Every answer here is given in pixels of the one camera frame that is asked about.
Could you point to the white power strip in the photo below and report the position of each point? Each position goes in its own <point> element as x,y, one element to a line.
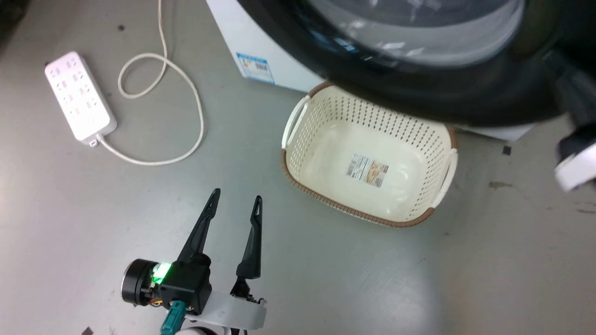
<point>79,95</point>

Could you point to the blue energy label sticker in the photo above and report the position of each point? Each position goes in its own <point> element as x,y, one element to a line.
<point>255,67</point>

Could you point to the white washing machine body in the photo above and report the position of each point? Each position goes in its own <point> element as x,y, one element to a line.
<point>260,42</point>

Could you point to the black round washing machine door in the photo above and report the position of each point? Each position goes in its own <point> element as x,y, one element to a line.
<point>433,93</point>

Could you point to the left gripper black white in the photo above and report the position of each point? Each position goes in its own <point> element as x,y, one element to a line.
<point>188,284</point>

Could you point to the paper label in basket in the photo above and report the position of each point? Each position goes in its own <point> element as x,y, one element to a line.
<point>368,170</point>

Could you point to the cream plastic laundry basket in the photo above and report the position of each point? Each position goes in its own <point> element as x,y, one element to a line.
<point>321,149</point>

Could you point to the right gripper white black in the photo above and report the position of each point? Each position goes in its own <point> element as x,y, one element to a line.
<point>579,167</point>

